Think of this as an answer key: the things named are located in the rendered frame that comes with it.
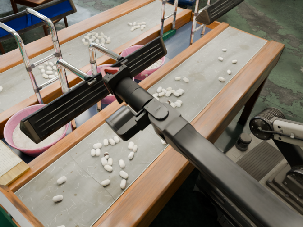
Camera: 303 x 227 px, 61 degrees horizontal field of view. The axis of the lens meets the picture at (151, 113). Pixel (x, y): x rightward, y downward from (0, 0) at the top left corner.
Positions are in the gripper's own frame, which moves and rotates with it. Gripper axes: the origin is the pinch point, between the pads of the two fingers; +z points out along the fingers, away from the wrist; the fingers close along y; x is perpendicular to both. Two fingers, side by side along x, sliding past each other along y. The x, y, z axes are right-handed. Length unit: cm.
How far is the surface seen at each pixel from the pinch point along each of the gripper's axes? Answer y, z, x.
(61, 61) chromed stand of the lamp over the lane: 5.7, 20.9, -5.9
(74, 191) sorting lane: 36.7, -2.0, -32.5
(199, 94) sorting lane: 63, 6, 42
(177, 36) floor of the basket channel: 83, 65, 80
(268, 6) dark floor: 240, 128, 323
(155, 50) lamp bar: 20.7, 12.1, 25.4
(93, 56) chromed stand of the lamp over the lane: 16.2, 25.7, 5.7
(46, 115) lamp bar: 3.3, 3.5, -20.0
